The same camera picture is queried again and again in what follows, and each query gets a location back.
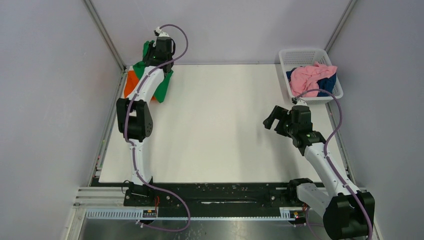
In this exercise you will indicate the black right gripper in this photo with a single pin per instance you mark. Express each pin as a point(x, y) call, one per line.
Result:
point(279, 113)

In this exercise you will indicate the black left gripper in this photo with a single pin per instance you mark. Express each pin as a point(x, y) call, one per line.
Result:
point(152, 48)

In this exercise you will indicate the green t shirt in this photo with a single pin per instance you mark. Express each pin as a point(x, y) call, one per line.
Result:
point(162, 84)

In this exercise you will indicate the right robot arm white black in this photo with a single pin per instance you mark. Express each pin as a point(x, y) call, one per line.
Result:
point(346, 211)

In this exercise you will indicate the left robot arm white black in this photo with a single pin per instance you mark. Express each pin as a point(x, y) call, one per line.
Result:
point(134, 119)

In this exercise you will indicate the folded orange t shirt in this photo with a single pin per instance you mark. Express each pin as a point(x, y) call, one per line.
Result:
point(141, 84)

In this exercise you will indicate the pink t shirt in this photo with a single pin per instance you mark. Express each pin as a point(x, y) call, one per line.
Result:
point(308, 79)

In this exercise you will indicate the navy blue t shirt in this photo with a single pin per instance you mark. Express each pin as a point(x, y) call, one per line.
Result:
point(328, 85)

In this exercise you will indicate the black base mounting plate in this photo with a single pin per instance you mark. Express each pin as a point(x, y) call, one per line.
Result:
point(212, 201)

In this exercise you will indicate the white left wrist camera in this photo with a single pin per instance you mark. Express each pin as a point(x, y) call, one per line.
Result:
point(159, 33)

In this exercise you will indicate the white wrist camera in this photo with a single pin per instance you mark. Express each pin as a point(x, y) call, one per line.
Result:
point(298, 102)
point(159, 33)

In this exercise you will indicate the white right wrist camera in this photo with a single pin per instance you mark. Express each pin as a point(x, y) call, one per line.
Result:
point(298, 102)

